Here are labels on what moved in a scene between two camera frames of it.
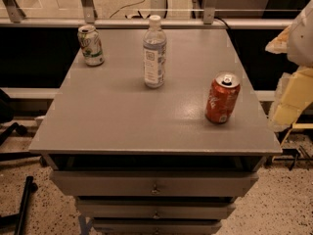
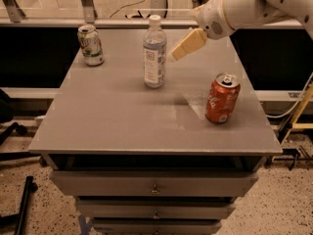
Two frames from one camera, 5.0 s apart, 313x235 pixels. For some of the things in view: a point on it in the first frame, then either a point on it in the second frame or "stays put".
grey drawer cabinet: (146, 161) stays put
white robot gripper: (302, 39) → (211, 20)
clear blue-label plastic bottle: (155, 52) stays put
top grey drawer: (154, 183) stays put
